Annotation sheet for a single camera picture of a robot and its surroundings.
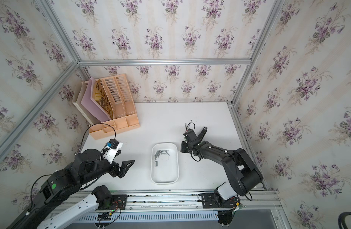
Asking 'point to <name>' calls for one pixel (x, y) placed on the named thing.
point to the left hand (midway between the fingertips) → (129, 158)
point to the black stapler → (201, 135)
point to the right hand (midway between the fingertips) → (184, 146)
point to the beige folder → (77, 98)
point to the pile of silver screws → (159, 152)
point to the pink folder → (90, 105)
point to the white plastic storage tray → (164, 163)
